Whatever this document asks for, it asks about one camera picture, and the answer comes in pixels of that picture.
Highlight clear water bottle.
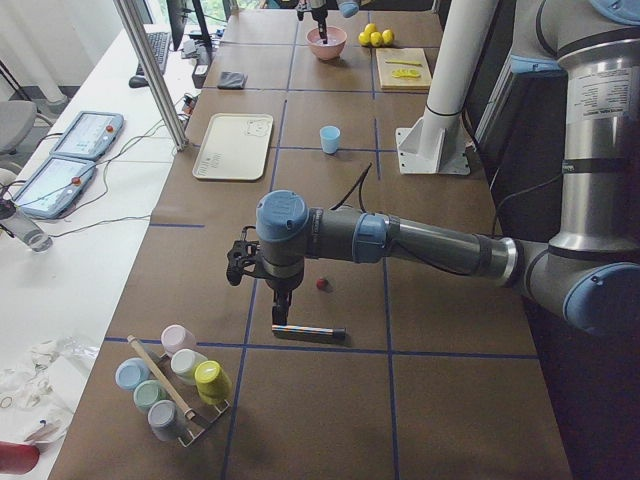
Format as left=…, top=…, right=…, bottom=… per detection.
left=0, top=199, right=53, bottom=252

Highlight grey cup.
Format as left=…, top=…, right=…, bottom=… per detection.
left=147, top=400, right=190, bottom=443

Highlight yellow plastic knife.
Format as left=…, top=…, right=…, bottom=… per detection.
left=384, top=59, right=422, bottom=67

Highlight mint green cup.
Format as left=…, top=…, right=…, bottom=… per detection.
left=133, top=380, right=167, bottom=413

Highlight steel muddler with black tip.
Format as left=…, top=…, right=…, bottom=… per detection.
left=271, top=325, right=347, bottom=343

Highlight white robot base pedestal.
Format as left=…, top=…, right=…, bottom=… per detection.
left=396, top=0, right=498, bottom=175

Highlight grey folded cloth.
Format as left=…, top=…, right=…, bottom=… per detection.
left=217, top=71, right=248, bottom=90

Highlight white cup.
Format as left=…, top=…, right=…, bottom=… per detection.
left=171, top=348, right=208, bottom=386

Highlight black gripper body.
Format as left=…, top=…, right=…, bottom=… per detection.
left=263, top=263, right=303, bottom=306
left=312, top=4, right=328, bottom=30

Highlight red bottle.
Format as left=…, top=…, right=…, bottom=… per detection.
left=0, top=441, right=40, bottom=475

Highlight lower blue teach pendant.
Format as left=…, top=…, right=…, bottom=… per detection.
left=13, top=155, right=96, bottom=220

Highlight wire cup rack wooden handle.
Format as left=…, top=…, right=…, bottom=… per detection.
left=127, top=335, right=231, bottom=448

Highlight black computer mouse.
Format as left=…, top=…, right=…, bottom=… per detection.
left=128, top=75, right=149, bottom=89

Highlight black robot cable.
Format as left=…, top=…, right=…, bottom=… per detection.
left=327, top=160, right=374, bottom=211

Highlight pile of clear ice cubes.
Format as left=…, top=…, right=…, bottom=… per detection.
left=307, top=29, right=344, bottom=47

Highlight white bear tray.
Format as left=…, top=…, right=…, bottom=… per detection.
left=192, top=113, right=274, bottom=181

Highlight black keyboard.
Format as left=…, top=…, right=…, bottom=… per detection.
left=147, top=32, right=171, bottom=74

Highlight yellow-green cup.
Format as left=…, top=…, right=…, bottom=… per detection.
left=194, top=360, right=232, bottom=405

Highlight wooden cutting board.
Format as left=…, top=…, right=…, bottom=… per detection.
left=376, top=48, right=432, bottom=91

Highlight pink bowl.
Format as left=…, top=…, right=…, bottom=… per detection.
left=306, top=26, right=347, bottom=60

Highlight yellow lemon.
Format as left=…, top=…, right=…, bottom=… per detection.
left=369, top=31, right=384, bottom=48
left=358, top=31, right=371, bottom=47
left=381, top=29, right=395, bottom=46
left=364, top=23, right=378, bottom=35

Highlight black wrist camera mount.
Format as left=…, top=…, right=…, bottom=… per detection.
left=226, top=225, right=266, bottom=286

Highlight blue teach pendant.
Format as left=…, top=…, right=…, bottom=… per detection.
left=13, top=155, right=96, bottom=220
left=50, top=111, right=125, bottom=161

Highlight light blue plastic cup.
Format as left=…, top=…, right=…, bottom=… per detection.
left=319, top=125, right=341, bottom=155

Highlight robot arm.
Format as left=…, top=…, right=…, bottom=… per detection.
left=227, top=1, right=639, bottom=335
left=295, top=0, right=360, bottom=44

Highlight lemon slices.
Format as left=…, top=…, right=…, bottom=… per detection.
left=391, top=68, right=421, bottom=79

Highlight upper blue teach pendant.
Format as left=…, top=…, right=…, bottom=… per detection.
left=50, top=111, right=125, bottom=161

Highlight aluminium frame post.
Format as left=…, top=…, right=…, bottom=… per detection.
left=114, top=0, right=189, bottom=152

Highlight pink cup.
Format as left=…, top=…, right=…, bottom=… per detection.
left=160, top=324, right=197, bottom=357

